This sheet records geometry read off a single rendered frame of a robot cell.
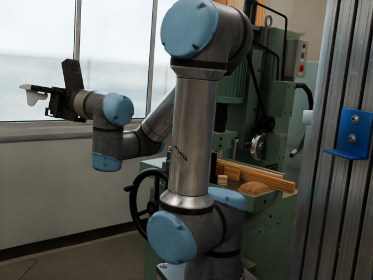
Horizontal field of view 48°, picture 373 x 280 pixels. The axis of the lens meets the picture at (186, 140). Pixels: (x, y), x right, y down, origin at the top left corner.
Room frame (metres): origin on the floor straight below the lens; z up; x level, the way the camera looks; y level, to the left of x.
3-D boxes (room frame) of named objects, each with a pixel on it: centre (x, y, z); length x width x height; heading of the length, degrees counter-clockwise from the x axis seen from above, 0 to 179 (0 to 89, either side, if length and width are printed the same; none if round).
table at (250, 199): (1.65, -0.07, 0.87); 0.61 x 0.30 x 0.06; 49
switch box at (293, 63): (1.88, -0.45, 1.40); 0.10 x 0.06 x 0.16; 139
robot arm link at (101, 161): (1.03, 0.18, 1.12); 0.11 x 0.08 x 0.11; 142
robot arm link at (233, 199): (0.96, -0.09, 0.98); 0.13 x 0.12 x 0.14; 142
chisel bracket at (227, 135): (1.74, -0.15, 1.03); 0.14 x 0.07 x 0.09; 139
